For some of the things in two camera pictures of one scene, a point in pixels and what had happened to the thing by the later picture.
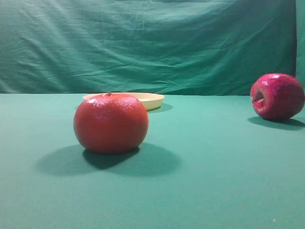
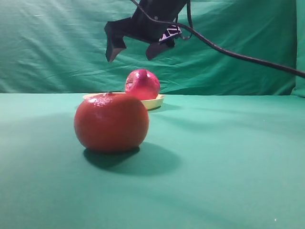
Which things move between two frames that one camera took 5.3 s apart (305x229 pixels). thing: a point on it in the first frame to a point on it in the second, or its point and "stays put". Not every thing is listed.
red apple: [277, 97] to [143, 84]
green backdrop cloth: [180, 47] stays put
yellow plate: [149, 100] stays put
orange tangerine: [110, 124] stays put
